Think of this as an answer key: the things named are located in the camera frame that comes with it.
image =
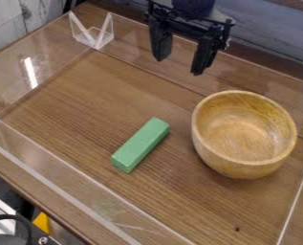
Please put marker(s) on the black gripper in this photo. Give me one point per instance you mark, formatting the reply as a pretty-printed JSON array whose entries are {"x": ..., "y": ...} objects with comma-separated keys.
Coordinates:
[{"x": 194, "y": 18}]

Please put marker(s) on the green rectangular block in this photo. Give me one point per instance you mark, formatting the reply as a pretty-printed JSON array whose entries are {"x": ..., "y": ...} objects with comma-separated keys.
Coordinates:
[{"x": 137, "y": 148}]

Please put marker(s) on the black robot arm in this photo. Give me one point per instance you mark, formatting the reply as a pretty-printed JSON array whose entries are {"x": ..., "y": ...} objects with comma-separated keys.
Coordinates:
[{"x": 196, "y": 19}]

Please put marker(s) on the brown wooden bowl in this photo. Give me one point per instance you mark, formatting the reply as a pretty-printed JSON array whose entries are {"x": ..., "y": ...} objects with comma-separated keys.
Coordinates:
[{"x": 244, "y": 134}]

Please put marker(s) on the yellow label sticker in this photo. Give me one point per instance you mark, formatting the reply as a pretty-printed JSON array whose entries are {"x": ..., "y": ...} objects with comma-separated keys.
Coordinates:
[{"x": 42, "y": 223}]

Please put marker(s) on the clear acrylic corner bracket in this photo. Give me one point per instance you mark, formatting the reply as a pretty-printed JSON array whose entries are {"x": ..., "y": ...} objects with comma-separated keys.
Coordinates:
[{"x": 93, "y": 37}]

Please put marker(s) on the clear acrylic tray wall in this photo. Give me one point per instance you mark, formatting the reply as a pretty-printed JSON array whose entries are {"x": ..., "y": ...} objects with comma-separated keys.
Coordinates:
[{"x": 74, "y": 102}]

